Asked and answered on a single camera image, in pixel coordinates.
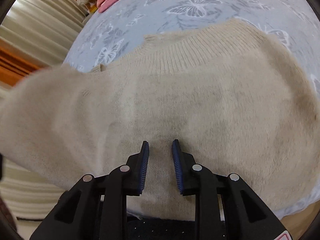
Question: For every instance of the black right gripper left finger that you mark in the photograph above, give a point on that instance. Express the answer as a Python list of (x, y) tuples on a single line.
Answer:
[(95, 207)]

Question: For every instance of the orange curtain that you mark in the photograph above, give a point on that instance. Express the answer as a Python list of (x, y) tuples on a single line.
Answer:
[(14, 67)]

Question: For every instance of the beige pleated curtain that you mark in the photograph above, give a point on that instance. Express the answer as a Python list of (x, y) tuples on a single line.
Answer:
[(45, 130)]

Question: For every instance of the blue butterfly bedspread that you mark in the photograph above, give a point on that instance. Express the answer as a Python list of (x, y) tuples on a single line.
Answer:
[(117, 31)]

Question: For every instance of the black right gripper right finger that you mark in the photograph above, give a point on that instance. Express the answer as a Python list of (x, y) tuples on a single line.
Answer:
[(225, 206)]

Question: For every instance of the beige sweater with black hearts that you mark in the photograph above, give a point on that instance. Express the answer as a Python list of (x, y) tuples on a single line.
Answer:
[(234, 97)]

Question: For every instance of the dark dotted trousers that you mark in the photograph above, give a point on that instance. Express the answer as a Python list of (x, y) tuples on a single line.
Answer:
[(162, 229)]

